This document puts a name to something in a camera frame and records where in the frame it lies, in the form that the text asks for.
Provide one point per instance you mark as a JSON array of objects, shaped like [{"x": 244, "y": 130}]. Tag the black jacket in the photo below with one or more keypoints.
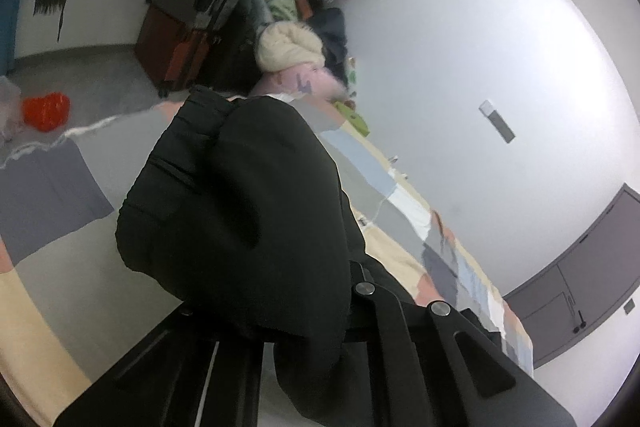
[{"x": 240, "y": 207}]

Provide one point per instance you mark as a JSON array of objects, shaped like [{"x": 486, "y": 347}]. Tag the dark navy cloth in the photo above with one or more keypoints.
[{"x": 332, "y": 34}]

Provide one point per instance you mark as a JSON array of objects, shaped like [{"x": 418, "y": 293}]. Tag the grey door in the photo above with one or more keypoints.
[{"x": 585, "y": 277}]

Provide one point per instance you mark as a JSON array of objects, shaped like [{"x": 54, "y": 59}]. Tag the orange plastic bag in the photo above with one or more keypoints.
[{"x": 46, "y": 111}]

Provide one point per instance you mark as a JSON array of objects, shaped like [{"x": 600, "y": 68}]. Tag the cream knit cloth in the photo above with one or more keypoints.
[{"x": 287, "y": 47}]

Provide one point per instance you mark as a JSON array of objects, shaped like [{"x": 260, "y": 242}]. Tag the pink printed cloth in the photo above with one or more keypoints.
[{"x": 295, "y": 82}]

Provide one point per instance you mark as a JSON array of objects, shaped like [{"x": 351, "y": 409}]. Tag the wall switch panel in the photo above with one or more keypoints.
[{"x": 497, "y": 122}]

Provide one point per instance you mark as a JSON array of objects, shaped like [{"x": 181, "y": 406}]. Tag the patchwork blanket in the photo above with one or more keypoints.
[{"x": 75, "y": 267}]

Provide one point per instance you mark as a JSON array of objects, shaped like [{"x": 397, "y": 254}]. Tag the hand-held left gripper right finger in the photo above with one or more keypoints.
[{"x": 400, "y": 357}]

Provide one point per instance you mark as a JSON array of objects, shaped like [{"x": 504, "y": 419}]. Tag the clear plastic bag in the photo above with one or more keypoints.
[{"x": 9, "y": 107}]

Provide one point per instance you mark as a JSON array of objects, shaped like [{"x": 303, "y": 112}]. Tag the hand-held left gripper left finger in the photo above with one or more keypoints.
[{"x": 165, "y": 372}]

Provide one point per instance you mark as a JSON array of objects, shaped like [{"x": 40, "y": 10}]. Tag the red-brown suitcase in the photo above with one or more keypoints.
[{"x": 167, "y": 47}]

